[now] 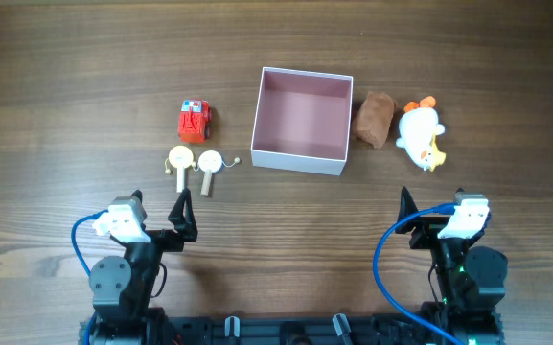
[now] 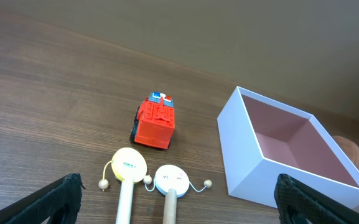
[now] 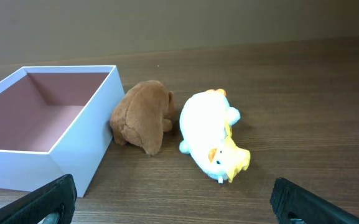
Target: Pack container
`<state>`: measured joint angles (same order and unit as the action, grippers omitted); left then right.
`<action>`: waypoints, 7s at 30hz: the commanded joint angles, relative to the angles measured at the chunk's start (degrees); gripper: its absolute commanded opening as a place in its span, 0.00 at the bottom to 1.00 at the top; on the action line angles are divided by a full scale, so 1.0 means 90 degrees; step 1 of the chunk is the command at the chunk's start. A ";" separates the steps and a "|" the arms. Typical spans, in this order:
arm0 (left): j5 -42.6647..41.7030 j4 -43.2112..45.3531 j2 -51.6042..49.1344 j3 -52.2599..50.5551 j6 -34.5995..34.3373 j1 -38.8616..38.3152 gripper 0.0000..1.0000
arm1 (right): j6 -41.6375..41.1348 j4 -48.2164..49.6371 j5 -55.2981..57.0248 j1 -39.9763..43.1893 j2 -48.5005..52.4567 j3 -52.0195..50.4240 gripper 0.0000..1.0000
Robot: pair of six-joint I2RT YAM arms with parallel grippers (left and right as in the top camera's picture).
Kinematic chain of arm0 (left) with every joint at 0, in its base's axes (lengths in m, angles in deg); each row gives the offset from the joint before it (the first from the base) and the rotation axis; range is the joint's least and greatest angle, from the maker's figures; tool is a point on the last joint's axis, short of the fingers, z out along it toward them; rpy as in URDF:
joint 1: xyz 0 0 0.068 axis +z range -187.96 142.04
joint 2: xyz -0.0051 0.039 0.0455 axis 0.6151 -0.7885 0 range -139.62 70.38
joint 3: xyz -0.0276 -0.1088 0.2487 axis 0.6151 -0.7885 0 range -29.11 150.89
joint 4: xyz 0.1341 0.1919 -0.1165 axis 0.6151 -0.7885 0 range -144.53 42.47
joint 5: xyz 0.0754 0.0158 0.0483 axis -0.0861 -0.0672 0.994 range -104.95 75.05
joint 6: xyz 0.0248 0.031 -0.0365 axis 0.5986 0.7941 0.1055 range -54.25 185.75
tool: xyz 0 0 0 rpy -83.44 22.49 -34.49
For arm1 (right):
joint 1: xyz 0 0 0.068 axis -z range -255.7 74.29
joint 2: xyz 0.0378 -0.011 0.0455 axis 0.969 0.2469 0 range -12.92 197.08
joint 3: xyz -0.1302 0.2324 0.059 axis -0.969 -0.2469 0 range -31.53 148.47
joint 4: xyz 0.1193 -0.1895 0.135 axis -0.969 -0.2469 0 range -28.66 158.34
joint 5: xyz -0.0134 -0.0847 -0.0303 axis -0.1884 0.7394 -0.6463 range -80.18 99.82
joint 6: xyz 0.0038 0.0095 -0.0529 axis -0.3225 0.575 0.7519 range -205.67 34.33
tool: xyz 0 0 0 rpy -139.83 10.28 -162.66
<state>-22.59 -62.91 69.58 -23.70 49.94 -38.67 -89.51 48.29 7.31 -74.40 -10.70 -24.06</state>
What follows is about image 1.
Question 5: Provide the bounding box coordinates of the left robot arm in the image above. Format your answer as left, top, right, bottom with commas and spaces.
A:
79, 189, 198, 344

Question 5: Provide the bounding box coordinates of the yellow wooden rattle drum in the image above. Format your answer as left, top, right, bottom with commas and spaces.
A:
164, 145, 196, 194

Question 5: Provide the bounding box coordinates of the right blue cable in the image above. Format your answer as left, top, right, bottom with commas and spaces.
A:
372, 202, 467, 345

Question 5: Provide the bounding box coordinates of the left blue cable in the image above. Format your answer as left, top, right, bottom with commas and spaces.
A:
70, 209, 109, 345

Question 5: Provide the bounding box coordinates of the pink open cardboard box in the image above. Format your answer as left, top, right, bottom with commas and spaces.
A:
250, 67, 354, 176

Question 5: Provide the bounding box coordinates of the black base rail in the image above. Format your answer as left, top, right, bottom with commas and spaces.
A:
78, 313, 504, 345

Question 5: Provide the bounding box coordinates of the brown plush toy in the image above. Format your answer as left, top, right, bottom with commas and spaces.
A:
351, 91, 396, 149

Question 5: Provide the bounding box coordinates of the blue cable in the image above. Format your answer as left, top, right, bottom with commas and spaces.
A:
70, 209, 109, 345
372, 202, 467, 345

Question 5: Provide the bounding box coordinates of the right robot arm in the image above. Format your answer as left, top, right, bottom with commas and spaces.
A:
395, 215, 508, 345

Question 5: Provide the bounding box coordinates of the white pig rattle drum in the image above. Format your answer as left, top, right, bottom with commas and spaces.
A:
197, 150, 241, 196

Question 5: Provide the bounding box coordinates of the white duck plush toy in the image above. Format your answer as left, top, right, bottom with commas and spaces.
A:
396, 96, 447, 172

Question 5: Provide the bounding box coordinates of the red toy fire truck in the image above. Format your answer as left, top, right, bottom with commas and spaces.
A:
177, 99, 212, 143

